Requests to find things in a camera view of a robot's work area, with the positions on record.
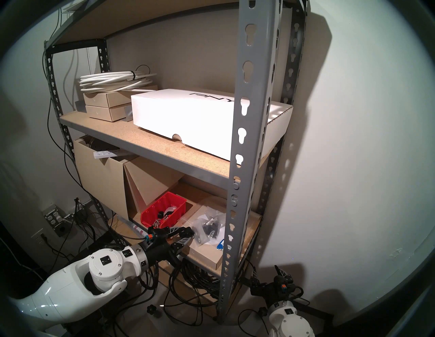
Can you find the black knob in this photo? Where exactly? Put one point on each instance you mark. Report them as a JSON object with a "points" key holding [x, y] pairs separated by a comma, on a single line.
{"points": [[153, 309]]}

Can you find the cardboard box with open flap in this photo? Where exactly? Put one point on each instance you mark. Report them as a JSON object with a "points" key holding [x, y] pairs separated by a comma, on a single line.
{"points": [[149, 183]]}

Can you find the large open cardboard box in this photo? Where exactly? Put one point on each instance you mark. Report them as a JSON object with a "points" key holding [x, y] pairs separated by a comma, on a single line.
{"points": [[98, 183]]}

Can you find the metal wall outlet box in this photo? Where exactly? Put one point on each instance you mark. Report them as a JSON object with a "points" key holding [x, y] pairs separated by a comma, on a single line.
{"points": [[51, 215]]}

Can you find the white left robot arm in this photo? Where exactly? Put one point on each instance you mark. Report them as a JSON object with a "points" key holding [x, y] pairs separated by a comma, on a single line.
{"points": [[61, 288]]}

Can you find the white PNY cardboard box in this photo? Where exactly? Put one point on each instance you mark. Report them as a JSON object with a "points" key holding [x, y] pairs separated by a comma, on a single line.
{"points": [[187, 112]]}

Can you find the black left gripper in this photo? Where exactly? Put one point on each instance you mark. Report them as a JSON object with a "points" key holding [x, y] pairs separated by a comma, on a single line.
{"points": [[159, 249]]}

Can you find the grey metal rack shelf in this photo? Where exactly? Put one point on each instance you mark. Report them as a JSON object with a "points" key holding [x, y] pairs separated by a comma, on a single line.
{"points": [[248, 85]]}

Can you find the red plastic bin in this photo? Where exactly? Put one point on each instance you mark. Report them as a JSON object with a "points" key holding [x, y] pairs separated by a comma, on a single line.
{"points": [[149, 215]]}

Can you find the white tube with red print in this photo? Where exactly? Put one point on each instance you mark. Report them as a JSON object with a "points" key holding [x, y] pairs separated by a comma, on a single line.
{"points": [[136, 231]]}

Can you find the flat brown AP mount box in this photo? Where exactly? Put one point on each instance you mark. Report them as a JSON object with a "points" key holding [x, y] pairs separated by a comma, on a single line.
{"points": [[204, 254]]}

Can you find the white power strip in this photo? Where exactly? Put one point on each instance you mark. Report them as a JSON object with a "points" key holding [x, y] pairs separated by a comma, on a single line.
{"points": [[106, 154]]}

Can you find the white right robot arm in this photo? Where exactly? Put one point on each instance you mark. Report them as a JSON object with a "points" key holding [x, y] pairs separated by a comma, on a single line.
{"points": [[289, 322]]}

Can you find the clear bag of black parts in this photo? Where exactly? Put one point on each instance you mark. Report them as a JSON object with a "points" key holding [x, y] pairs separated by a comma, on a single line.
{"points": [[207, 229]]}

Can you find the white wall plate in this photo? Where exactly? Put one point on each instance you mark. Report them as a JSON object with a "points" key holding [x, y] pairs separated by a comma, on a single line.
{"points": [[38, 236]]}

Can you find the small brown cardboard box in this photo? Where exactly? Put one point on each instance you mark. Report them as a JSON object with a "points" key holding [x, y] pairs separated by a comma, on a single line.
{"points": [[105, 113], [105, 99]]}

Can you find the brown cardboard back sheet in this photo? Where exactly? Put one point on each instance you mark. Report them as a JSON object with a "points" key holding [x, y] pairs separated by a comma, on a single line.
{"points": [[204, 185]]}

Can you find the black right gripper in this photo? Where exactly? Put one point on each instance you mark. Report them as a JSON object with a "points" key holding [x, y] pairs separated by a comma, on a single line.
{"points": [[272, 292]]}

